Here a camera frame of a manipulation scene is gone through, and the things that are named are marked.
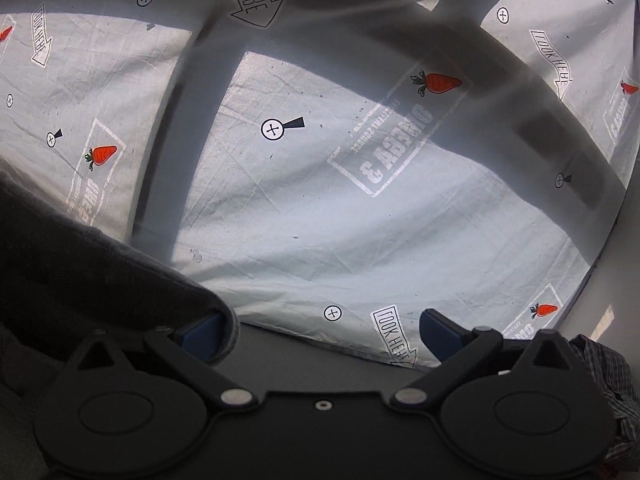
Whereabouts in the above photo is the plaid checked garment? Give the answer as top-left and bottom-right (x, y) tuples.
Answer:
(568, 335), (639, 471)

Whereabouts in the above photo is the white printed carrot sheet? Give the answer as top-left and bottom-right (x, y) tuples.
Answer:
(1, 0), (639, 367)

